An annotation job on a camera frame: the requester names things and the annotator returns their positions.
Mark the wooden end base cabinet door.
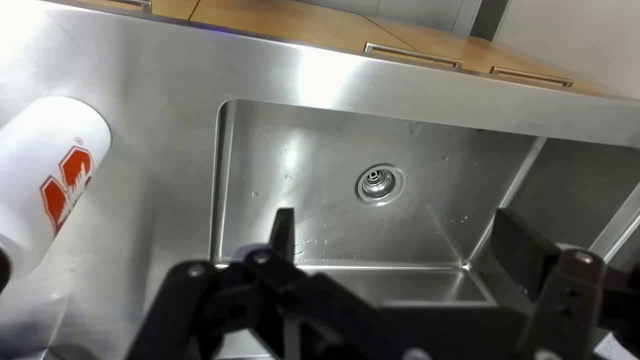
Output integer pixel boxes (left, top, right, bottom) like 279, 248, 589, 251
372, 15, 631, 102

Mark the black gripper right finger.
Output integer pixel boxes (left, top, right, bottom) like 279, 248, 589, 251
490, 207, 640, 360

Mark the white bottle with orange logo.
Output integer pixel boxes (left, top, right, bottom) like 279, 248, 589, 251
0, 94, 113, 296

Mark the round metal sink drain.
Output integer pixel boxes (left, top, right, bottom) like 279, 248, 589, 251
353, 161, 405, 205

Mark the stainless steel sink basin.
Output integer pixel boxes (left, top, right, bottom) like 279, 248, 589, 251
210, 98, 640, 307

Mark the wooden under-sink cabinet door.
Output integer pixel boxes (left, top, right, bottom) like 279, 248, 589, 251
187, 0, 482, 75

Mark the short metal bar door handle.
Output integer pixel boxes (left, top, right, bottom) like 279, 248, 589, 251
487, 63, 573, 89
361, 40, 463, 71

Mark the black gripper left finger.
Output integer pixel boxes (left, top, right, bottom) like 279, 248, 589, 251
125, 205, 402, 360

